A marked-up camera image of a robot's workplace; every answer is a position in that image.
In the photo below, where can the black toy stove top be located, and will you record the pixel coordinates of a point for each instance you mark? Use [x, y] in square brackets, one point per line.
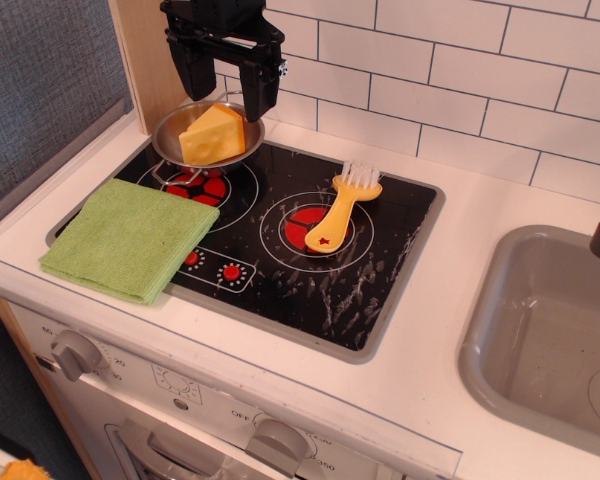
[255, 267]

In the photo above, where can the small silver metal pot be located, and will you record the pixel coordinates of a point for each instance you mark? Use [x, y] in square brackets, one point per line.
[171, 170]

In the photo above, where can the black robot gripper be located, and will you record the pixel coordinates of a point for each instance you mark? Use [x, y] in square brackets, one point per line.
[234, 32]

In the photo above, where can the green folded towel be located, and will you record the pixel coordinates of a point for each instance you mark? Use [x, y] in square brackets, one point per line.
[128, 241]

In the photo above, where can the orange fuzzy object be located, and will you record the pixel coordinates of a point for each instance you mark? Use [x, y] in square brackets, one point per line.
[24, 470]

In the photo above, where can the yellow brush white bristles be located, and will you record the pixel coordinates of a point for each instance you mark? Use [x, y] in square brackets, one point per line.
[356, 182]

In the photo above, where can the wooden side panel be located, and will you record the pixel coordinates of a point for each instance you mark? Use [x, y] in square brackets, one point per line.
[155, 86]

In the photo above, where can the yellow toy cheese wedge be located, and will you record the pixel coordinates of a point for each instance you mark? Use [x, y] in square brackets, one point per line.
[217, 135]

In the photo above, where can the grey left oven knob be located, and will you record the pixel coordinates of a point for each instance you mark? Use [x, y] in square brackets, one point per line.
[75, 354]

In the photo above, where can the grey plastic sink basin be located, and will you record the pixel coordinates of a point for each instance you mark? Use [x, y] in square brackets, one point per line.
[531, 353]

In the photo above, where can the grey oven door handle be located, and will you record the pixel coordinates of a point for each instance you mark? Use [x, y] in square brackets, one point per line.
[168, 454]

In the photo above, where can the grey right oven knob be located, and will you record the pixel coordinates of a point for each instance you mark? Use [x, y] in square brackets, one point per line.
[278, 446]

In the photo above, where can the grey oven knob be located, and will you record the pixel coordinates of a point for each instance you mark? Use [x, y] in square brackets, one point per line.
[75, 354]
[278, 446]

